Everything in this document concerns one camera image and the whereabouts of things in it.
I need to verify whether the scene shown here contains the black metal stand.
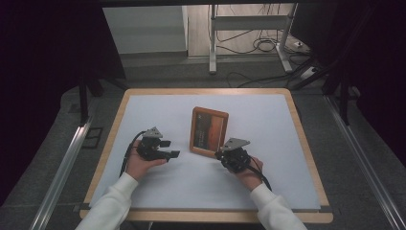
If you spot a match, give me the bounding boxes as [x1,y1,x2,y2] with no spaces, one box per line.
[321,71,352,127]
[78,72,106,127]

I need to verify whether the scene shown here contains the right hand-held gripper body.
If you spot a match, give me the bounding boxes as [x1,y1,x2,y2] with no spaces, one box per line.
[219,137,252,174]

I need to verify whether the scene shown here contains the dark curtain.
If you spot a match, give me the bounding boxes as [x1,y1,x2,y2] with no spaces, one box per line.
[0,0,127,205]
[291,0,406,159]

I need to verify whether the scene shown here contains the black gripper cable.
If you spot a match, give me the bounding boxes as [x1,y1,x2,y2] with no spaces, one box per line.
[246,155,273,192]
[119,130,148,178]

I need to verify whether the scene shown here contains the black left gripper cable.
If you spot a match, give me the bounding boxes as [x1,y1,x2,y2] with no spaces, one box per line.
[119,130,148,178]

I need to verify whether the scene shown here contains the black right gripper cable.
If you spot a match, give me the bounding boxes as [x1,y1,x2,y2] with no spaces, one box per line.
[246,155,273,192]

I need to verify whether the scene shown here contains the black floor cables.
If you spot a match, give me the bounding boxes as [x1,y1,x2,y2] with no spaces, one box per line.
[225,56,317,89]

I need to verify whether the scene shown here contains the white metal desk frame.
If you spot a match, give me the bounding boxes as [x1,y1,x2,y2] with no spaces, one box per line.
[209,3,300,75]

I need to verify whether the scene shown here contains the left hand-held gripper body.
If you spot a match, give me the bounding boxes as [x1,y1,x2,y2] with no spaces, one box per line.
[136,126,170,162]

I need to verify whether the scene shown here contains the white power strip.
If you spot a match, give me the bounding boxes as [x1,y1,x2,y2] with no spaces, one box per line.
[300,66,321,81]

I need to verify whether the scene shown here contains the black floor socket cover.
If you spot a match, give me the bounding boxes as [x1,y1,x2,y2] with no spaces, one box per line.
[81,126,104,150]

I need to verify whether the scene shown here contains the aluminium rail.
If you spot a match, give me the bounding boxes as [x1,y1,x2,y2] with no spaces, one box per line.
[29,116,94,230]
[324,95,406,230]

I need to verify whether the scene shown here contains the person's right hand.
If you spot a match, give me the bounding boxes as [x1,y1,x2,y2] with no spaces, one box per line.
[235,155,265,192]

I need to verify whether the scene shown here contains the tangle of thin floor cables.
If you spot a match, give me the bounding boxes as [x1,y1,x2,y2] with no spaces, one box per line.
[215,3,290,56]

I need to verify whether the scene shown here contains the white panel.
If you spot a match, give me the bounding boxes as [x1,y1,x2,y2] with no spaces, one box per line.
[102,5,189,56]

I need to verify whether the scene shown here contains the white table mat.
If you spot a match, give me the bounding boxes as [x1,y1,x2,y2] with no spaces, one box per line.
[89,94,322,212]

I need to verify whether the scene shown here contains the person's left hand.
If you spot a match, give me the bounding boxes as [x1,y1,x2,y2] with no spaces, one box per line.
[126,140,169,182]

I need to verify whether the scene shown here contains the wooden picture frame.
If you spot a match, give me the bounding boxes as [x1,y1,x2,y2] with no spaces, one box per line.
[189,106,230,159]

